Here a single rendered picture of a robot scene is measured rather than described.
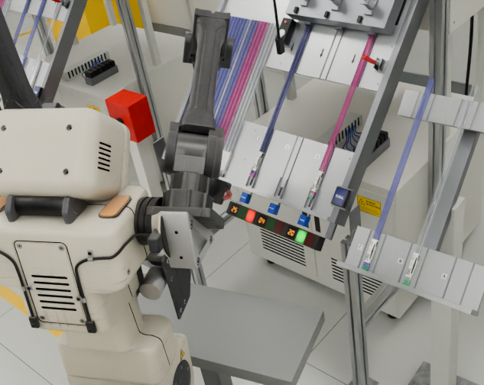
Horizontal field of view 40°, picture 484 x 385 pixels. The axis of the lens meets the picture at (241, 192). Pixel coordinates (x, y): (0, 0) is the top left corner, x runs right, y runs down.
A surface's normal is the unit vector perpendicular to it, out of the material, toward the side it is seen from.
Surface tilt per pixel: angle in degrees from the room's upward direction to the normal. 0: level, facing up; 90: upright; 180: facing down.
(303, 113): 0
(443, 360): 90
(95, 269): 82
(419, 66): 90
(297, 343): 0
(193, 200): 49
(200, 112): 25
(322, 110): 0
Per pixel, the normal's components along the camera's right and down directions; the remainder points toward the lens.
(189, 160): 0.11, -0.26
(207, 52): 0.13, -0.58
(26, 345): -0.15, -0.81
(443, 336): -0.61, 0.53
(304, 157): -0.57, -0.20
